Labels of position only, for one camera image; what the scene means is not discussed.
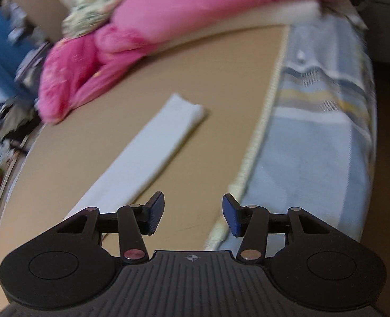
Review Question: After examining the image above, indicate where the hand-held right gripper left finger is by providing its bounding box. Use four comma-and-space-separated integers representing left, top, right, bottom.
56, 191, 165, 264

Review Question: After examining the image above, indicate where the floral white quilt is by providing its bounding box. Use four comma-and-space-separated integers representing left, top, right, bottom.
62, 0, 149, 38

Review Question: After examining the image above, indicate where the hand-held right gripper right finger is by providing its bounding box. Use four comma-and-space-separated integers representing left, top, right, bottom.
222, 193, 335, 261

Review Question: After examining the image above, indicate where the white cloth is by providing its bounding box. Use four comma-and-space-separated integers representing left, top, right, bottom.
63, 93, 205, 220

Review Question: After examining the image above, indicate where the blue curtain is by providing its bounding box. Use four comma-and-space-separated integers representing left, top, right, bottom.
0, 7, 48, 101

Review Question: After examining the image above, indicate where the pink quilt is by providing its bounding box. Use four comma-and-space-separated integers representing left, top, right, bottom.
38, 0, 361, 124

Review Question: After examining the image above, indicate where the pile of dark clothes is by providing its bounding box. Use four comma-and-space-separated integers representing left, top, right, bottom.
0, 98, 41, 154

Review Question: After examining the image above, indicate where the wooden board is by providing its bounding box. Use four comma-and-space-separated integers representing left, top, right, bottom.
0, 0, 74, 44

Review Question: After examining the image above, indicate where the striped blue bed sheet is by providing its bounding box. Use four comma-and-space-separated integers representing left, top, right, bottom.
211, 13, 378, 252

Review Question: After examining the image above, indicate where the tan bed mat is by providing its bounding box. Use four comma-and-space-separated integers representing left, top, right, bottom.
0, 25, 290, 304

